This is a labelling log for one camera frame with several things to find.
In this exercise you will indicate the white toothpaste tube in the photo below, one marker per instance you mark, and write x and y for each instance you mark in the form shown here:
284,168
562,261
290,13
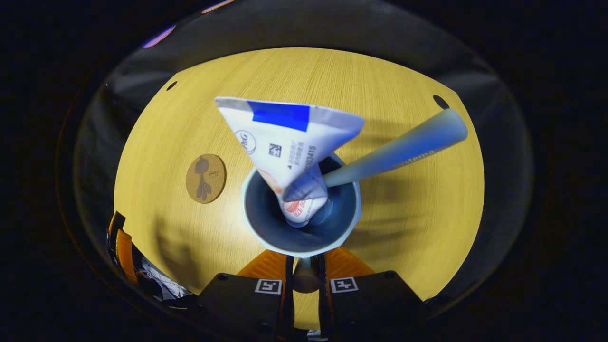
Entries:
289,142

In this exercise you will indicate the pale green toothbrush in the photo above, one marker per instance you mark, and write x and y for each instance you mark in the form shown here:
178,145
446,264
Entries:
408,147

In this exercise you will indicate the round brown cork coaster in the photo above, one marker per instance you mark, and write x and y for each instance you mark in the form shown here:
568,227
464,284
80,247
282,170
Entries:
205,178

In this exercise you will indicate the wooden desktop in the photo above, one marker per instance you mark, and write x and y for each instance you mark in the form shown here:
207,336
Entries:
403,213

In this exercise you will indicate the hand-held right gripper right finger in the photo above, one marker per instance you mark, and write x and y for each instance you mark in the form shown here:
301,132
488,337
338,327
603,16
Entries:
322,270

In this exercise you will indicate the white patterned cloth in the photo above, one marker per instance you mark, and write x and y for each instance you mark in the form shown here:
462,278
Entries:
164,280

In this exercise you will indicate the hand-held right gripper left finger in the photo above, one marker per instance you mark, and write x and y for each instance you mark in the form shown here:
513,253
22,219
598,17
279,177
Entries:
288,270

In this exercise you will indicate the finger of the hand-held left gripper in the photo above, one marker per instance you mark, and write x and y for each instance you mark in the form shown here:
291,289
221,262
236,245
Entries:
124,251

